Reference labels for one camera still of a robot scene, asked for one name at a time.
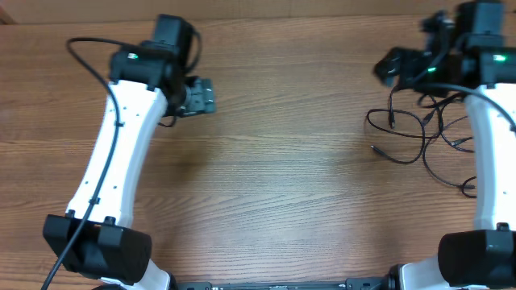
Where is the black usb cable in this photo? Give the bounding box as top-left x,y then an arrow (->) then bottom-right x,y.
364,86 -> 428,165
417,92 -> 479,199

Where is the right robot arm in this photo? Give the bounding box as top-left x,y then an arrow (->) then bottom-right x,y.
363,1 -> 515,289

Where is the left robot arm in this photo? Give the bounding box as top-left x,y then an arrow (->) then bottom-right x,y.
43,14 -> 216,289

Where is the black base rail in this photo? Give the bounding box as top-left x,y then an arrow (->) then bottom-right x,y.
173,264 -> 402,290

